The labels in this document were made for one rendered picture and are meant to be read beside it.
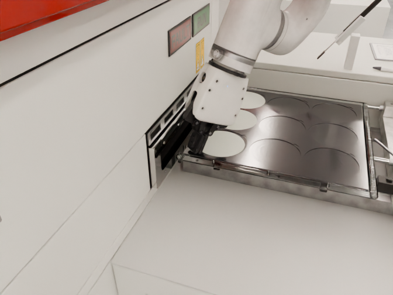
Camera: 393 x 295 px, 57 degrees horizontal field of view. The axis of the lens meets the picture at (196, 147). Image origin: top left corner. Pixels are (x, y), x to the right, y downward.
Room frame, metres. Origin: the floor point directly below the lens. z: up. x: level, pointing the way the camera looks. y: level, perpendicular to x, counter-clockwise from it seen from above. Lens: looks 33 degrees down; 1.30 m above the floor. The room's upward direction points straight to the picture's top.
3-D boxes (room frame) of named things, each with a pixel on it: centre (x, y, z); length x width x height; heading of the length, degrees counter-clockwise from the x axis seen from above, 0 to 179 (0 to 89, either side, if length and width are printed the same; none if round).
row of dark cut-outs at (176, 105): (0.76, 0.02, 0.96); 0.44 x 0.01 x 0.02; 161
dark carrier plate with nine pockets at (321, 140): (0.70, -0.19, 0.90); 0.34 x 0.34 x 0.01; 71
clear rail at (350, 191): (0.53, -0.13, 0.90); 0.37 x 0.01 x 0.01; 71
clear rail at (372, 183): (0.64, -0.36, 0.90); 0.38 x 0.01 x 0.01; 161
